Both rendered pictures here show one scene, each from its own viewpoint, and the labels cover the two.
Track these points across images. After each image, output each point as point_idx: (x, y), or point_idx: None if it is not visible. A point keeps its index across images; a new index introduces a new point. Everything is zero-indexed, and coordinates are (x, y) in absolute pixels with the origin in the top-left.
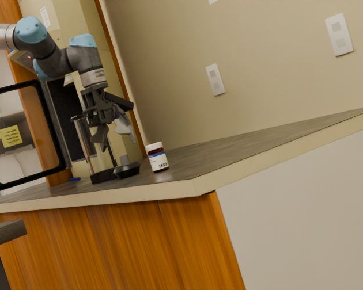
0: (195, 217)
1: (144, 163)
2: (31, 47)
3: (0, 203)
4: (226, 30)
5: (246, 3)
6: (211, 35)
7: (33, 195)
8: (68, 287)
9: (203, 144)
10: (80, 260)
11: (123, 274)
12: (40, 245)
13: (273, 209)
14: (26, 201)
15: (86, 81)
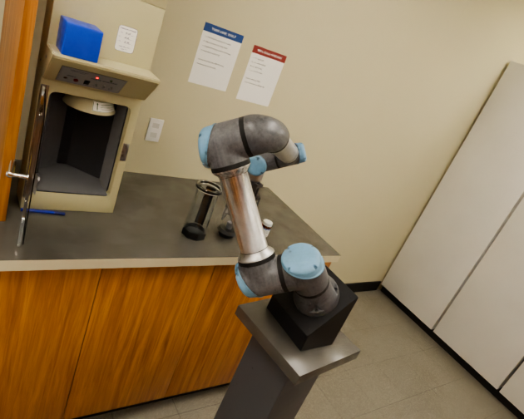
0: None
1: (145, 204)
2: (293, 165)
3: None
4: (189, 105)
5: (218, 101)
6: (172, 101)
7: (68, 245)
8: (107, 327)
9: (136, 179)
10: (165, 301)
11: (225, 301)
12: (68, 299)
13: None
14: (115, 260)
15: (260, 179)
